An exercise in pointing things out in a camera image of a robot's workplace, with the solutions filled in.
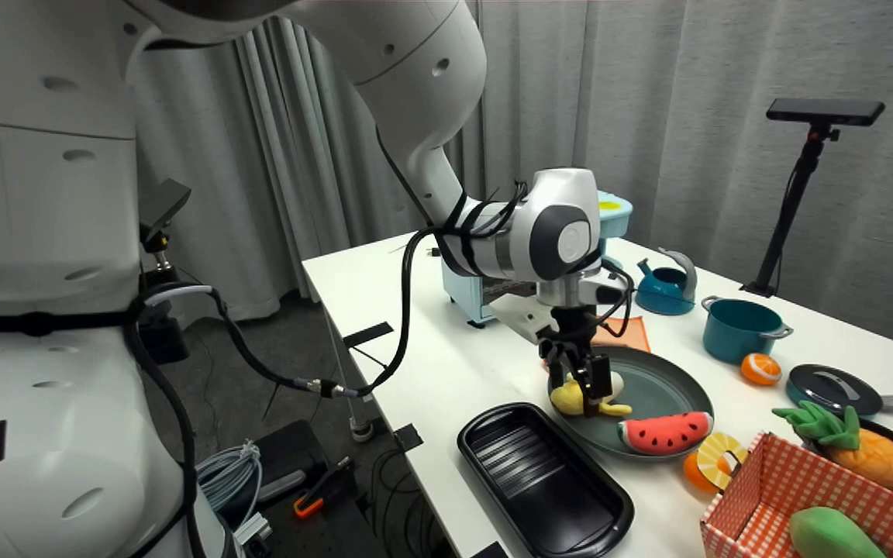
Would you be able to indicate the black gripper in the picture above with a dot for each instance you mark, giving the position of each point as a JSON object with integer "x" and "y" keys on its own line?
{"x": 575, "y": 337}

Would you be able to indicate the yellow banana plush toy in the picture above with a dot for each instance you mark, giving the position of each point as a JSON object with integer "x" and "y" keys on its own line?
{"x": 571, "y": 399}

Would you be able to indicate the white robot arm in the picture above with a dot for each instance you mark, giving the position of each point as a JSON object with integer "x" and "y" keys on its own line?
{"x": 415, "y": 73}

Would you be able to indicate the dark grey round plate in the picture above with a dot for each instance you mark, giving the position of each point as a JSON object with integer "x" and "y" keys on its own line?
{"x": 663, "y": 387}

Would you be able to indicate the red watermelon slice plush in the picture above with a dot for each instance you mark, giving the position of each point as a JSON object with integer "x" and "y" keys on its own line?
{"x": 663, "y": 432}

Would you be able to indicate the teal toy kettle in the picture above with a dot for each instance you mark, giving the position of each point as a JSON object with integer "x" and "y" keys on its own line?
{"x": 663, "y": 289}

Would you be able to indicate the orange plush fruit toy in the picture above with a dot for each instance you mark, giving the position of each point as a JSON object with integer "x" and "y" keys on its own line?
{"x": 694, "y": 471}

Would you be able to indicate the teal toy pot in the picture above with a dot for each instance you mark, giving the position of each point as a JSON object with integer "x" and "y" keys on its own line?
{"x": 736, "y": 328}

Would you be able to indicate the small orange plush fruit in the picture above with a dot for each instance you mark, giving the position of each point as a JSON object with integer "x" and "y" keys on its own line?
{"x": 759, "y": 371}

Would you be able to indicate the orange checkered cardboard box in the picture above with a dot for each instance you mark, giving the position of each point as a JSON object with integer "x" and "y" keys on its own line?
{"x": 775, "y": 483}

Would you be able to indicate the dark teal toy pan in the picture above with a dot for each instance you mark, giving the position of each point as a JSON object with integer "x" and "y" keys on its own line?
{"x": 828, "y": 387}

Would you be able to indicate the green plush fruit toy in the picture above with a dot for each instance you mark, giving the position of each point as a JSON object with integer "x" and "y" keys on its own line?
{"x": 836, "y": 531}

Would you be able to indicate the orange cloth napkin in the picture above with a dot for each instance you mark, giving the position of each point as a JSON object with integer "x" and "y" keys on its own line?
{"x": 632, "y": 334}

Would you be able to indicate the black rectangular tray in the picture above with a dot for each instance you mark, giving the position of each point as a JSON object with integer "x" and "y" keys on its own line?
{"x": 543, "y": 474}

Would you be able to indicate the grey curtain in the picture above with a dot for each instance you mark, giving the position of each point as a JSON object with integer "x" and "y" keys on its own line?
{"x": 673, "y": 103}

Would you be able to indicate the black camera tripod stand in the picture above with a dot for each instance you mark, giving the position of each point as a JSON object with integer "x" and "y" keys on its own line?
{"x": 796, "y": 187}

